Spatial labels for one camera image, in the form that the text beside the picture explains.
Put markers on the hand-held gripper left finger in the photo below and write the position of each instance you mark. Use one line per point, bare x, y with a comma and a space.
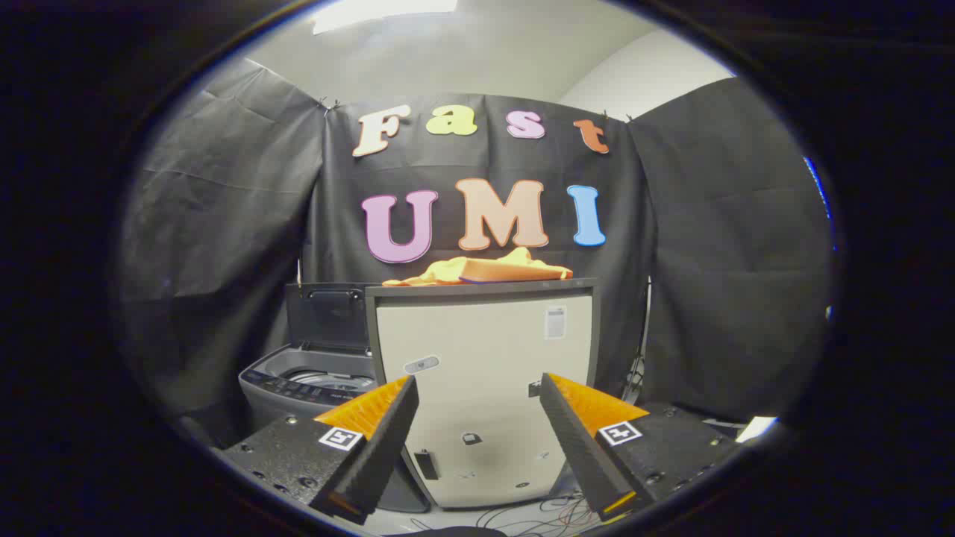
388, 440

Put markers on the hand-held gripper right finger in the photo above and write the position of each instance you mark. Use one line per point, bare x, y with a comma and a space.
578, 447

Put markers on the grey washing machine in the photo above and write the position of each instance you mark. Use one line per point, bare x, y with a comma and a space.
298, 388

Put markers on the orange button shirt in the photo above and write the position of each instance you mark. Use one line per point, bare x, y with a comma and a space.
477, 270

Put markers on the white cabinet with grey top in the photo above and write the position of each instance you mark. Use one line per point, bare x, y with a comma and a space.
485, 358

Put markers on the black backdrop cloth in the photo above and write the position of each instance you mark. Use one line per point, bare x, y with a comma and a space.
224, 224

